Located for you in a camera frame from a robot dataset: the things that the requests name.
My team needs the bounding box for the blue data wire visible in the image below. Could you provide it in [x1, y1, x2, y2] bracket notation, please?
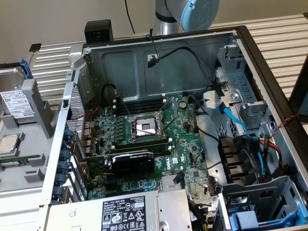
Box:
[216, 102, 267, 173]

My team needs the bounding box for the red yellow power wire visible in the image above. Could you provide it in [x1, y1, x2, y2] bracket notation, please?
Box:
[263, 134, 284, 180]

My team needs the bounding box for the hard disk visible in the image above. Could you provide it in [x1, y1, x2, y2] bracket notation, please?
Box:
[0, 57, 35, 125]

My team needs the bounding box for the empty blue disk carrier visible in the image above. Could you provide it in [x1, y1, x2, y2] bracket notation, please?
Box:
[228, 202, 308, 228]

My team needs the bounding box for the CPU socket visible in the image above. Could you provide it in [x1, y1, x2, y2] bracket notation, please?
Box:
[127, 112, 169, 143]

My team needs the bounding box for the metal locking lever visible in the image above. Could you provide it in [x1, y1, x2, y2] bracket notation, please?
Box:
[115, 89, 132, 121]
[160, 112, 179, 135]

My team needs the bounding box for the metal socket cover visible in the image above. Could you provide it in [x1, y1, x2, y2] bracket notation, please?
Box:
[156, 96, 179, 116]

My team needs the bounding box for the green motherboard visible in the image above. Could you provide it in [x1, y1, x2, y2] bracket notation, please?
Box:
[83, 92, 218, 202]

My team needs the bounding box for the open PC case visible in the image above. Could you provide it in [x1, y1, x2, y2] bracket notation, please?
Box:
[39, 25, 308, 231]

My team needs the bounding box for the black graphics card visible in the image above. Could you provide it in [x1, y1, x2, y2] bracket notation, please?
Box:
[80, 150, 156, 178]

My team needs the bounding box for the silver heat sink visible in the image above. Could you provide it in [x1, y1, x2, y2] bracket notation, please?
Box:
[160, 175, 183, 191]

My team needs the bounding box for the black plastic shroud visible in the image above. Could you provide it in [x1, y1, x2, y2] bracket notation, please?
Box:
[218, 135, 256, 186]

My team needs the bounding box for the metal drive cage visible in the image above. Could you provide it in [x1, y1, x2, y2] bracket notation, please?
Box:
[203, 44, 268, 132]

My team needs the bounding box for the grey power supply unit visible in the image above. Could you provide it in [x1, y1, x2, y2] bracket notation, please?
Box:
[47, 188, 193, 231]

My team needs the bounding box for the small black box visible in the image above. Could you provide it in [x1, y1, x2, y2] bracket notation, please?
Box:
[84, 20, 114, 44]

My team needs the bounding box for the grey parts rack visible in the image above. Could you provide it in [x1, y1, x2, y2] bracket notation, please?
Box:
[0, 78, 64, 193]

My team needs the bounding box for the blue drive caddy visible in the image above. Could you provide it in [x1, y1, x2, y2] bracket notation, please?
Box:
[218, 175, 308, 231]

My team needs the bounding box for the green RAM stick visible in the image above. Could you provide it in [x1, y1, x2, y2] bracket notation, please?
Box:
[0, 154, 41, 169]

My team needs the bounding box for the silver CPU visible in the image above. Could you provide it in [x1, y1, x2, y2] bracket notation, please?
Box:
[0, 133, 21, 155]

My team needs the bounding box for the dark brown panel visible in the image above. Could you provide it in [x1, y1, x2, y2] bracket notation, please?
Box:
[288, 54, 308, 116]

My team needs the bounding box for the looped black wire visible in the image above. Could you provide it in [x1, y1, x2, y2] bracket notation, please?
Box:
[102, 83, 121, 103]

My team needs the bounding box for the thin black wire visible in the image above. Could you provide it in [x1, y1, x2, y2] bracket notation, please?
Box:
[192, 94, 223, 170]

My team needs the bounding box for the thin red wire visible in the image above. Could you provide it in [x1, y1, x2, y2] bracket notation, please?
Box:
[71, 106, 101, 151]

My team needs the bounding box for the black wire with loose plug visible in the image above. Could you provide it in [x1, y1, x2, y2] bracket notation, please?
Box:
[146, 34, 229, 97]

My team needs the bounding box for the braided power wire bundle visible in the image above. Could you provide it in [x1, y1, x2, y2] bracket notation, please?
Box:
[187, 198, 217, 231]

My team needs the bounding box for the thin black wall cable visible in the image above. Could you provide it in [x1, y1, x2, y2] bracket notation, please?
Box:
[124, 0, 136, 34]

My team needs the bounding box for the red black twisted wire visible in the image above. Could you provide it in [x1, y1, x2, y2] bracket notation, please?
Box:
[269, 114, 301, 145]

